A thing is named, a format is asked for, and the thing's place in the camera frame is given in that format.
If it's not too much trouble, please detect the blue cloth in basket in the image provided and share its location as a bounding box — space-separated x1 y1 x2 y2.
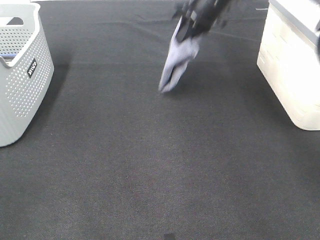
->
0 53 17 61

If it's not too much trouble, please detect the black table cloth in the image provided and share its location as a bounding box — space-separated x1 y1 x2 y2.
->
0 0 320 240

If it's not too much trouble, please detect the white storage bin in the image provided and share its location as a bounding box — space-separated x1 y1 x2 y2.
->
256 0 320 131

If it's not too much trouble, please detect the lavender towel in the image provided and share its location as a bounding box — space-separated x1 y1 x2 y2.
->
158 18 202 93

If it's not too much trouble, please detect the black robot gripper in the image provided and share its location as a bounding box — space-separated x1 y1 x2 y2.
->
172 0 231 42

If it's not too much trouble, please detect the grey perforated laundry basket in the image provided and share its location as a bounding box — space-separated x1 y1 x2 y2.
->
0 0 54 147

